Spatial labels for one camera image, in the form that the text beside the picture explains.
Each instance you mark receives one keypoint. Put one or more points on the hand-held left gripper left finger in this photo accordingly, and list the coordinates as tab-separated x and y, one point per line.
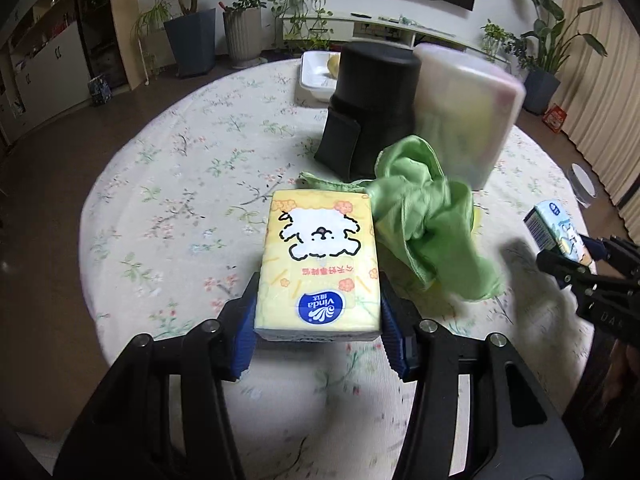
245	340

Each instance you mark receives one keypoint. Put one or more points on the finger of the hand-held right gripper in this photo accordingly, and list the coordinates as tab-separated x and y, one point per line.
612	252
562	270

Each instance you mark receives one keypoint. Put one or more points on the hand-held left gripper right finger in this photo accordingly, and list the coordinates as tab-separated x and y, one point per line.
395	340

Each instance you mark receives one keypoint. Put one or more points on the blue tissue pack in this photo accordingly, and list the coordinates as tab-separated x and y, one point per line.
552	225

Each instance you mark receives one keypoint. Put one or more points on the yellow tissue pack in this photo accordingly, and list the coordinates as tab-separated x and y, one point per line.
320	270

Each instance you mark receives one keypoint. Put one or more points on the white tray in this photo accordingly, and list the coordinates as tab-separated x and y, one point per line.
314	72

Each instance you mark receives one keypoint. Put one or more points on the white trash can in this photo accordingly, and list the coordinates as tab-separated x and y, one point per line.
585	185

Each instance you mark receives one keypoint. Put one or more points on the yellow round dish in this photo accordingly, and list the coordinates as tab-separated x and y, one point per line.
477	217

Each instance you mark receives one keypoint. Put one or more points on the green cloth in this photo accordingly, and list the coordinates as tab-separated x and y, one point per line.
430	210

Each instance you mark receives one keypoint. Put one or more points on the red paper box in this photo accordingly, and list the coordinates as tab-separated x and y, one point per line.
555	119

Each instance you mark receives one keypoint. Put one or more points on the floral tablecloth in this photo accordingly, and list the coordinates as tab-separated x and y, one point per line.
190	185

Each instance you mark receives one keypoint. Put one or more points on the beige curtain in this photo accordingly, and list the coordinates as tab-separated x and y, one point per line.
600	85

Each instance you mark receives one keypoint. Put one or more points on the large-leaf plant in dark pot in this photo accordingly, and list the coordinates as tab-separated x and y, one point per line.
542	90

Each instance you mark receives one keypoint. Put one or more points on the translucent plastic box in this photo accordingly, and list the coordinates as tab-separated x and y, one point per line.
460	110

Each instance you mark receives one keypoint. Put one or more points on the black round container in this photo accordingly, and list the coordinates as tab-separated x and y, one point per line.
375	105

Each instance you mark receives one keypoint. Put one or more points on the tall plant in dark pot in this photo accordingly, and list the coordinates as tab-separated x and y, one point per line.
190	42

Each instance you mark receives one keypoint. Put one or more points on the plant in white ribbed pot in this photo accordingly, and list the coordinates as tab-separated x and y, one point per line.
242	35

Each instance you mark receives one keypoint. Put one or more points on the white television cabinet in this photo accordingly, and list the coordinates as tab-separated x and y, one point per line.
350	27

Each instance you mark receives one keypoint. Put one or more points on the black remote control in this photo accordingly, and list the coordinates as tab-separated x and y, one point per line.
360	15

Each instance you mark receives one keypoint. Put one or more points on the spider plant on white stand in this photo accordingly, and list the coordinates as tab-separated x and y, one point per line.
150	17

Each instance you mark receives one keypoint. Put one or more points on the trailing vine plant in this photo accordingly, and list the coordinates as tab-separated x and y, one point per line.
300	0

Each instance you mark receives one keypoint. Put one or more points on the dark glass cabinet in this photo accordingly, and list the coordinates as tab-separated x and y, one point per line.
100	20

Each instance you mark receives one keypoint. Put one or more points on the white wall cabinet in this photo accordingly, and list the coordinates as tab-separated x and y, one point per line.
45	70

